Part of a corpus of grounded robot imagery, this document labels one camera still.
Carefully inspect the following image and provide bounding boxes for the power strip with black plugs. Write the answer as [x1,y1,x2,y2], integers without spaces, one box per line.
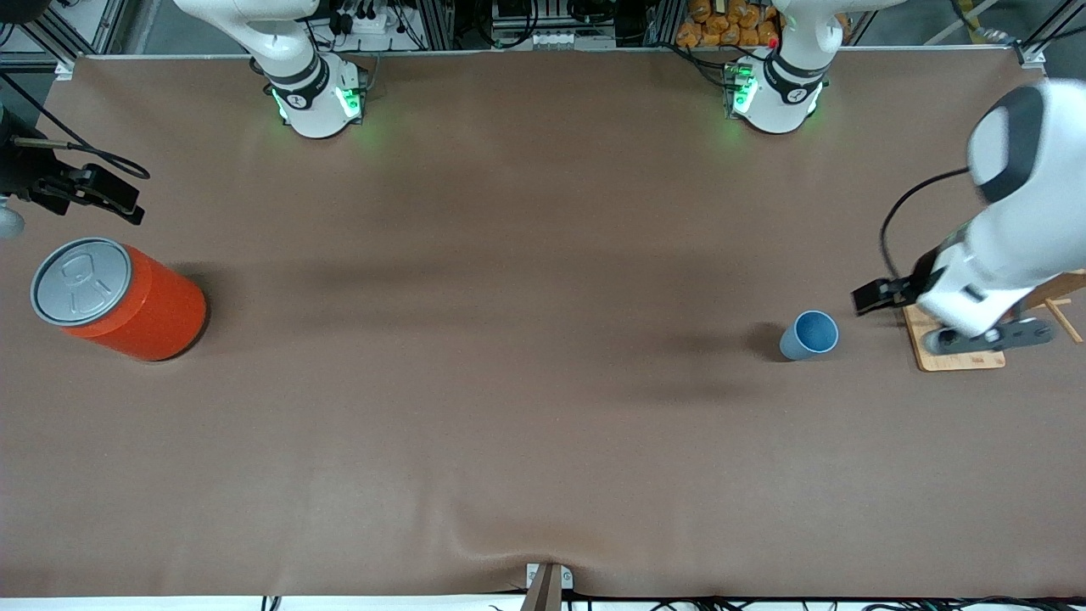
[333,0,401,36]

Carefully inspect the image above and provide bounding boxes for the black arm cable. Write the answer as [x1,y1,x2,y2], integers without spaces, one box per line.
[880,166,973,283]
[0,72,152,182]

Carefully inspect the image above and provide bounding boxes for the light blue plastic cup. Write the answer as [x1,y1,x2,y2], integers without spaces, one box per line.
[779,310,840,362]

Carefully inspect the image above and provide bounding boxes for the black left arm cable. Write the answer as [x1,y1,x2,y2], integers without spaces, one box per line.
[880,166,973,283]

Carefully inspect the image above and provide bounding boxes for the metal bracket with brown bar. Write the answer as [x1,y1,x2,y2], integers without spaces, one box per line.
[519,562,574,611]

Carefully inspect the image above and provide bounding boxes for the brown table mat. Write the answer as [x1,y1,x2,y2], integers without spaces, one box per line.
[0,49,1086,600]

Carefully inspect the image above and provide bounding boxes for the orange can-shaped container, grey lid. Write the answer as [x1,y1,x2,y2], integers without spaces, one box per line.
[31,237,208,363]

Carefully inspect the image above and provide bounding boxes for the orange snack packages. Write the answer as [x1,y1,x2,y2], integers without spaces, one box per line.
[675,0,783,49]

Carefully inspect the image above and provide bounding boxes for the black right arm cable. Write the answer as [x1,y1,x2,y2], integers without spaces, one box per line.
[0,72,152,182]

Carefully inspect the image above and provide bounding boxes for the wooden cup rack stand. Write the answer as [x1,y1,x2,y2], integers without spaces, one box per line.
[901,270,1086,373]

